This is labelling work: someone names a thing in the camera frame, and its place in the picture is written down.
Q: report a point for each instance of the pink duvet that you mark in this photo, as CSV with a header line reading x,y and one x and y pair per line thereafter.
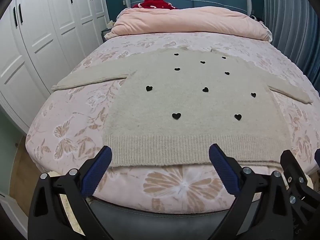
x,y
187,20

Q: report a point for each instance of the small white object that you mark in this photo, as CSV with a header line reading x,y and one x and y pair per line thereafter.
x,y
110,24

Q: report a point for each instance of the dark grey bed frame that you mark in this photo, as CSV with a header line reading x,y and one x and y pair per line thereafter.
x,y
162,225

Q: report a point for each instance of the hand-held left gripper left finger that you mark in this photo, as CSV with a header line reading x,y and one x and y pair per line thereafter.
x,y
100,170

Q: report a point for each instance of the grey-blue curtain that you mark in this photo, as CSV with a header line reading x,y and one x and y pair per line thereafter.
x,y
287,17

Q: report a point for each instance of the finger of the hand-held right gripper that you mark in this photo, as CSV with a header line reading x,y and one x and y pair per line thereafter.
x,y
293,167
317,158

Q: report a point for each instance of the pink floral bedspread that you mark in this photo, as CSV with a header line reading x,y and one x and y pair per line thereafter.
x,y
75,120

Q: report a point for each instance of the black and white object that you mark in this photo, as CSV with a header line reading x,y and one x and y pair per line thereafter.
x,y
256,18

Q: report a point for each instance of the white furniture panel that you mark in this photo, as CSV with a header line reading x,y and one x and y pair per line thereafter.
x,y
11,217

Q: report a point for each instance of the dark nightstand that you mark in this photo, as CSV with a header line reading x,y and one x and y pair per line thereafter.
x,y
106,35

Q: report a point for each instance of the red cloth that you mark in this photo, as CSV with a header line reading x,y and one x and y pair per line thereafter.
x,y
152,2

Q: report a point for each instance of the beige sweater with black hearts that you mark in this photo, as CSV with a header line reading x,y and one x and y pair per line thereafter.
x,y
175,100

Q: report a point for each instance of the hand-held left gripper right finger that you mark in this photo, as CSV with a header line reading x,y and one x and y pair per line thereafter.
x,y
222,170

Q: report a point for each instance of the white wardrobe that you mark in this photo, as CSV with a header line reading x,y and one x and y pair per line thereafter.
x,y
37,30

